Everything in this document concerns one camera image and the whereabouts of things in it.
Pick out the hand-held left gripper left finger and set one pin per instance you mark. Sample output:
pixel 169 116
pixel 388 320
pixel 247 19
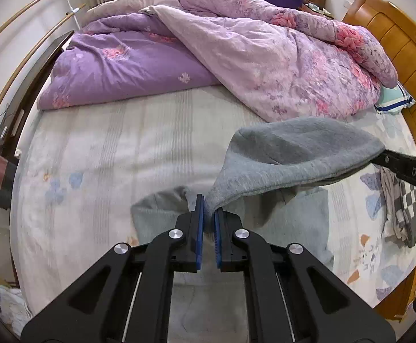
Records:
pixel 199 232

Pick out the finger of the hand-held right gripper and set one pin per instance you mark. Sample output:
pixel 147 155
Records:
pixel 407 171

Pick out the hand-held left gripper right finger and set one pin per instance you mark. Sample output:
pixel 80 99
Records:
pixel 218 239

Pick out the grey zip hoodie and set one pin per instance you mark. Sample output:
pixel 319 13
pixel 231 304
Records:
pixel 282 150

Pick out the checkered knit sweater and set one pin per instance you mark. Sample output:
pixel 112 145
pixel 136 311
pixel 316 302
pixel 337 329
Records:
pixel 411 203

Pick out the striped teal pillow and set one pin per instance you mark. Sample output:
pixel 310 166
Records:
pixel 393 98

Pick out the printed bed sheet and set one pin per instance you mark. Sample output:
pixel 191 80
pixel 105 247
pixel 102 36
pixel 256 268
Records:
pixel 104 168

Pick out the wooden headboard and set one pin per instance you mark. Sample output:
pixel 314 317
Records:
pixel 400 43

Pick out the purple floral quilt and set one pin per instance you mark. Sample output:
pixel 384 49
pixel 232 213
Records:
pixel 265 60

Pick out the white crumpled cloth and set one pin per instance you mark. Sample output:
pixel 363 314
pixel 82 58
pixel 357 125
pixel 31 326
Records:
pixel 11 307

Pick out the wooden bed rail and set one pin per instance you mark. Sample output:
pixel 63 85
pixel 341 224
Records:
pixel 400 296

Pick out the white rail stand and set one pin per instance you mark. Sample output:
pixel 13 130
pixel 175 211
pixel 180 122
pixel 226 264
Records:
pixel 70 5

